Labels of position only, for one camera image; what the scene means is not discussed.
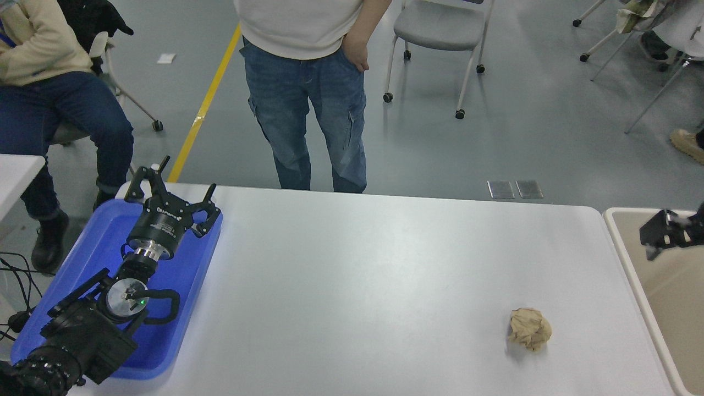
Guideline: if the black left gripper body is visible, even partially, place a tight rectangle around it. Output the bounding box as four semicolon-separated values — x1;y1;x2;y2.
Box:
128;199;194;259

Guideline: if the person's left hand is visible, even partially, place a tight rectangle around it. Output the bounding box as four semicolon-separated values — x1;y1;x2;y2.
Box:
342;25;370;74

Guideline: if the blue plastic tray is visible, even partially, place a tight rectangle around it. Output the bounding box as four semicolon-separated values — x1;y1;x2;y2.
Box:
10;198;223;381

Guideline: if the large pale bin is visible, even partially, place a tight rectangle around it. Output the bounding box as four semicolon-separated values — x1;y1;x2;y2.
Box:
602;207;704;396

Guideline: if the yellow floor tape line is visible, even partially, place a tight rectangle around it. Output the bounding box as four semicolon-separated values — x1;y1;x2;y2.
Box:
166;22;243;184

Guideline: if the person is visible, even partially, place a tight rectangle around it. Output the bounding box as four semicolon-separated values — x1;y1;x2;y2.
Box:
233;0;392;194
0;0;134;276
638;0;704;166

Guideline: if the small white side table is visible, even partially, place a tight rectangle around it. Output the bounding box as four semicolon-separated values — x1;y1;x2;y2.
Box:
0;154;46;221

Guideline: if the crumpled tan paper ball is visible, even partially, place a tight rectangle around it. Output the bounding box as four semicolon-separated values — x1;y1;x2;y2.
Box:
508;307;553;352

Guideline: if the black plug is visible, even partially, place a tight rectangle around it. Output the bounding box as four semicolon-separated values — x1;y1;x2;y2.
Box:
5;310;31;334

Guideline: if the black jacket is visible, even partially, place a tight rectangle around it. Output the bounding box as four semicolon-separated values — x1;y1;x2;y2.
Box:
58;0;134;75

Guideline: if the white legged wheeled chair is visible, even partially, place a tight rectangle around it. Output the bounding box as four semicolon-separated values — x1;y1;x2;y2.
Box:
572;0;695;134

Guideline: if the pale cloth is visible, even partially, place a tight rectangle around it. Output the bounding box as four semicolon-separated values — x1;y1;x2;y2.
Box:
614;0;669;35

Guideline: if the grey padded chair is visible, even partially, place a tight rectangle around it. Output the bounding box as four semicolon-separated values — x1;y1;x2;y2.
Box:
382;0;494;120

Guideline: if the black cable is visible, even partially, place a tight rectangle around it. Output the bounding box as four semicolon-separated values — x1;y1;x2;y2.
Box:
0;251;56;314

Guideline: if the white frame wheeled chair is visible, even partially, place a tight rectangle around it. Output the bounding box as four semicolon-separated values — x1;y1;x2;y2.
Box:
49;30;164;146

